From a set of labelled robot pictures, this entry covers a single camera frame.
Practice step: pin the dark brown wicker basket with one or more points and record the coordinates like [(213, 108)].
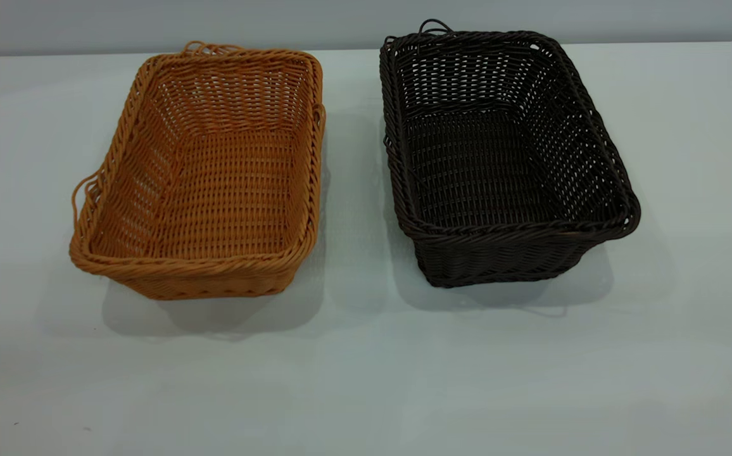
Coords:
[(480, 177)]

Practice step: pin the light brown wicker basket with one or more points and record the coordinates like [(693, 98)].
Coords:
[(227, 190)]

